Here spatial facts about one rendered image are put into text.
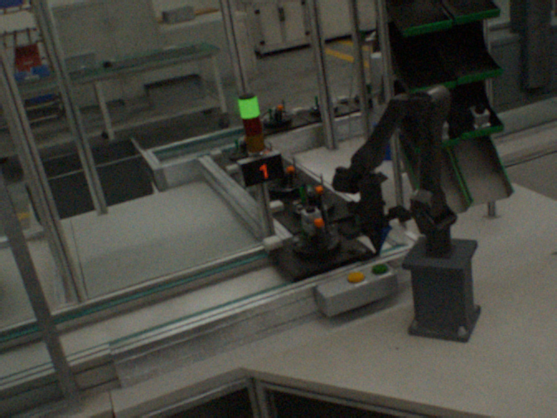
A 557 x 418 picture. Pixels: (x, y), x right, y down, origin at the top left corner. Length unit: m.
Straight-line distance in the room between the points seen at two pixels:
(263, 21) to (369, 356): 9.38
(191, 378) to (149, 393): 0.10
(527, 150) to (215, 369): 1.67
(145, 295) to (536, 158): 1.71
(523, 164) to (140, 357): 1.79
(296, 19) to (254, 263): 9.11
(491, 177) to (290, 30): 8.99
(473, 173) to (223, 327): 0.88
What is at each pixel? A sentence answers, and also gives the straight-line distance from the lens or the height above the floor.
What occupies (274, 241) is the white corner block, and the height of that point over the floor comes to 0.99.
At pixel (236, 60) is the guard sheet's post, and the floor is 1.51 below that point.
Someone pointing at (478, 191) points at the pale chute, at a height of 1.02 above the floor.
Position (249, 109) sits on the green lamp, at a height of 1.38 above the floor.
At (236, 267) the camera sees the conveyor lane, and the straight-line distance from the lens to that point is 1.94.
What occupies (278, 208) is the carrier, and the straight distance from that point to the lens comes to 2.19.
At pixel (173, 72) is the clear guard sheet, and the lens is 1.81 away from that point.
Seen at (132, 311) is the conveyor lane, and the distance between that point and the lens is 1.91.
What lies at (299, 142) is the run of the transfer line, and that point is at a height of 0.91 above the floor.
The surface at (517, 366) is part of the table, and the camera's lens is 1.58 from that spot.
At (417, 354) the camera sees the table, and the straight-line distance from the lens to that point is 1.62.
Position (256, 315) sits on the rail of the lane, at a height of 0.93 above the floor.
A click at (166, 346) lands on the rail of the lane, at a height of 0.93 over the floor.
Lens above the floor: 1.81
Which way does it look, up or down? 23 degrees down
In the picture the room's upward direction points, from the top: 10 degrees counter-clockwise
